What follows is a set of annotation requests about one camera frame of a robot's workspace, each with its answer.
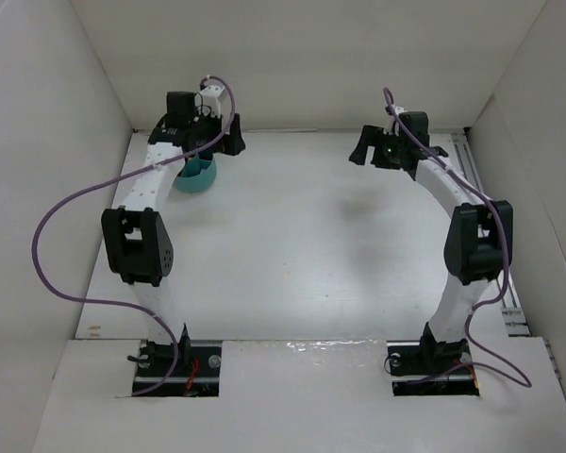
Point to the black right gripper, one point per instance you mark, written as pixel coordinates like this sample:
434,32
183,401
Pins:
379,148

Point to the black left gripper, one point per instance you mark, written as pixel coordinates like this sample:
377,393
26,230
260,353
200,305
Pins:
215,135

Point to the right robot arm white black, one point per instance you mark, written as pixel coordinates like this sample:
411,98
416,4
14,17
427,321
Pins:
478,245

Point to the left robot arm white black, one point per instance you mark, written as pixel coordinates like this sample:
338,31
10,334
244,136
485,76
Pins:
139,248

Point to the teal divided round container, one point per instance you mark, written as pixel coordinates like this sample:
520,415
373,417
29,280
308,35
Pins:
198,177

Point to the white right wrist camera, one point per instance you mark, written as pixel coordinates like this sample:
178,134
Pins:
392,128

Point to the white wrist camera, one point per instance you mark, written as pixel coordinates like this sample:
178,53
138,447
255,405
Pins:
392,128
212,94

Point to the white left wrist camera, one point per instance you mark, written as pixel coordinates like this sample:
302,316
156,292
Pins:
212,94

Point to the aluminium side rail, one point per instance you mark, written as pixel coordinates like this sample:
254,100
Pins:
511,309

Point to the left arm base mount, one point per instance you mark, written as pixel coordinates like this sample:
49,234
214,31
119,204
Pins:
197,371

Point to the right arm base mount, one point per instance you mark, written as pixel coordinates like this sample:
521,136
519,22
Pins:
421,370

